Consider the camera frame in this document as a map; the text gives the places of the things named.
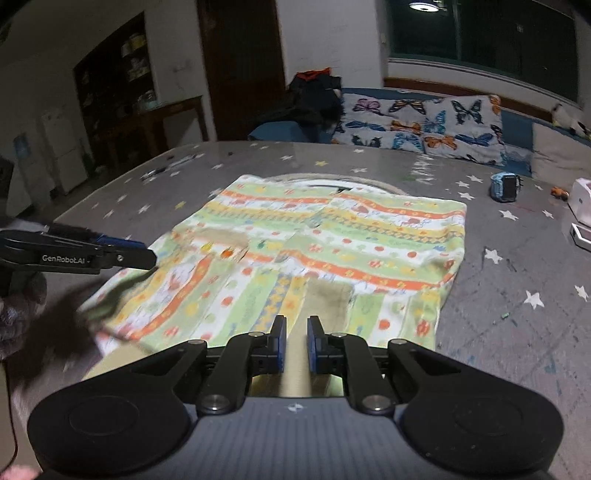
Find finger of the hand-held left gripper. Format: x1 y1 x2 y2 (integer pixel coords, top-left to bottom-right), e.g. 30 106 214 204
115 248 158 271
46 224 145 250

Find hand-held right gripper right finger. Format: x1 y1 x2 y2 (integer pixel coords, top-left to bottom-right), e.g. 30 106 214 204
307 315 462 415

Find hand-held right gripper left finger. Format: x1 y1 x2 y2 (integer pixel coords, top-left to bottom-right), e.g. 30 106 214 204
134 315 287 416

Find green orange patterned children's garment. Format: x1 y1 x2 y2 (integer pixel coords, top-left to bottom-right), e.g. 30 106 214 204
78 172 468 357

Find black marker pens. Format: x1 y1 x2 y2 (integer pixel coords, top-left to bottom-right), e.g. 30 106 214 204
140 154 205 182

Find white refrigerator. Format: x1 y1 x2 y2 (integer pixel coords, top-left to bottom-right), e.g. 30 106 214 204
41 107 87 195

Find dark wooden side desk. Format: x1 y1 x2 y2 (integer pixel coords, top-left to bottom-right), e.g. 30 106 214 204
133 94 207 155

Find dark wooden shelf cabinet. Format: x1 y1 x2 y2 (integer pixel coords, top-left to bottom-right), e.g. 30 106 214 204
73 13 158 141

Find grey star-print table cover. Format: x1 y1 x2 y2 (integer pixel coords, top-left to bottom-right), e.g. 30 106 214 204
9 140 591 480

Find dark brown wooden door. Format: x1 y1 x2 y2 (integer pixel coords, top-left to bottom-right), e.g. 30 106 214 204
198 0 288 140

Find dark clothing pile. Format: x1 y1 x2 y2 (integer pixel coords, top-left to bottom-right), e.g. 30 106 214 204
285 67 345 129

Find blue smartwatch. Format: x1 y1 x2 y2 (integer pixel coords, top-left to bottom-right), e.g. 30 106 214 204
490 172 523 203

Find large butterfly print cushion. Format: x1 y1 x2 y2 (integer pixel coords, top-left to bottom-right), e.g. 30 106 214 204
421 93 507 168

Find white remote control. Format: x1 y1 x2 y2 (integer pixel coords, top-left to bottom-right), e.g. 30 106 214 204
571 222 591 253

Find blue corner sofa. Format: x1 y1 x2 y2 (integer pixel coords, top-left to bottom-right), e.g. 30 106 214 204
248 87 591 186

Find white pink plastic bag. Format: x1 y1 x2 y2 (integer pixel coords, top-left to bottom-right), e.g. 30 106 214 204
567 177 591 227

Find grey pillow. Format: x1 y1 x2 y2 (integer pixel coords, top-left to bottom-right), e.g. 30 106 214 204
530 122 591 186

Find black and white plush toy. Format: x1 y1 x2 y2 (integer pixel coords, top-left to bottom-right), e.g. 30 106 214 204
549 103 591 140

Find dark green framed window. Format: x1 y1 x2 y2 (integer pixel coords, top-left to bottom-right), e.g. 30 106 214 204
387 0 581 103

